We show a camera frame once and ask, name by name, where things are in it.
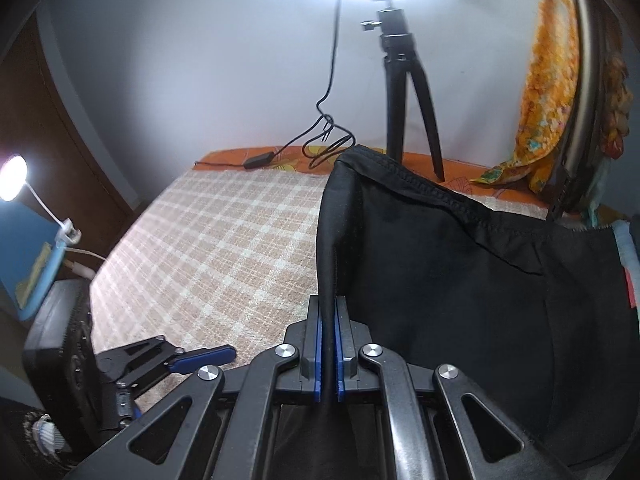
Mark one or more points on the small white desk lamp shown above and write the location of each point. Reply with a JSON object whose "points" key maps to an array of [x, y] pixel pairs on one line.
{"points": [[15, 187]]}

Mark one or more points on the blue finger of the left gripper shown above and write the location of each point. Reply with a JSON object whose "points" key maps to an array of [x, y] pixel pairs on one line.
{"points": [[191, 361]]}

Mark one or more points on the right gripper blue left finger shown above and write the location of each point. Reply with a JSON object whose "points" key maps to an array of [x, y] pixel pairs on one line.
{"points": [[310, 364]]}

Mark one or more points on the blue box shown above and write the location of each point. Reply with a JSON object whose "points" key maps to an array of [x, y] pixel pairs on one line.
{"points": [[31, 254]]}

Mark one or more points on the beige checked bed blanket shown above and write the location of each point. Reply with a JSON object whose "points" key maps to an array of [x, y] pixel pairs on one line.
{"points": [[230, 258]]}

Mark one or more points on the black pants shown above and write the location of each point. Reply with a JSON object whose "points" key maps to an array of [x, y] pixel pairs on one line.
{"points": [[593, 403]]}

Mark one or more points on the orange patterned cloth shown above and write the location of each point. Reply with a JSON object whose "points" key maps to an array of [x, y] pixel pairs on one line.
{"points": [[550, 93]]}

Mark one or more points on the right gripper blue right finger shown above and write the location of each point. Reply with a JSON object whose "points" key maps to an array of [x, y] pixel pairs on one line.
{"points": [[346, 352]]}

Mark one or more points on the folded dark clothes stack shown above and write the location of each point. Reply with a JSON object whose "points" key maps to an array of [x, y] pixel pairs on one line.
{"points": [[611, 259]]}

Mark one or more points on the black mini tripod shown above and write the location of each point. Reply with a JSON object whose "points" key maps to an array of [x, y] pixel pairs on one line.
{"points": [[401, 65]]}

